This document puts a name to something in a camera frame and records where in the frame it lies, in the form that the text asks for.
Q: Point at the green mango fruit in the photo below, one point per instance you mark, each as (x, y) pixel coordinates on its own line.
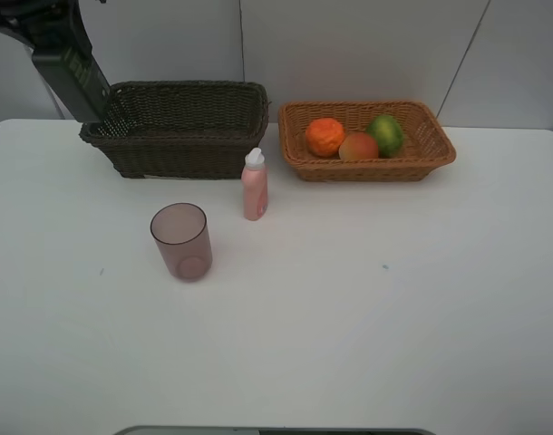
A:
(388, 134)

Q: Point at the translucent pink plastic cup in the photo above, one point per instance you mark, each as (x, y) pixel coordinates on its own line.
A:
(181, 234)

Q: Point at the dark brown wicker basket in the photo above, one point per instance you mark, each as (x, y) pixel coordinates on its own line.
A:
(180, 130)

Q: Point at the light brown wicker basket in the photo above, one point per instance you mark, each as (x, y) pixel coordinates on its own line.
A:
(426, 146)

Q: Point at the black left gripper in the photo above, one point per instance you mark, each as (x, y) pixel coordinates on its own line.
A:
(13, 18)

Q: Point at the orange tangerine fruit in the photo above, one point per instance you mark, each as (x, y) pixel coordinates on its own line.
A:
(324, 137)

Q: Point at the pink squeeze bottle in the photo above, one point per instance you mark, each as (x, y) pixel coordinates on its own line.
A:
(254, 181)

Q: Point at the red yellow peach fruit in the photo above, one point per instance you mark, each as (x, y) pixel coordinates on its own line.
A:
(358, 146)

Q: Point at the dark green pump bottle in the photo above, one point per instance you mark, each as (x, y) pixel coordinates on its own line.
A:
(62, 54)

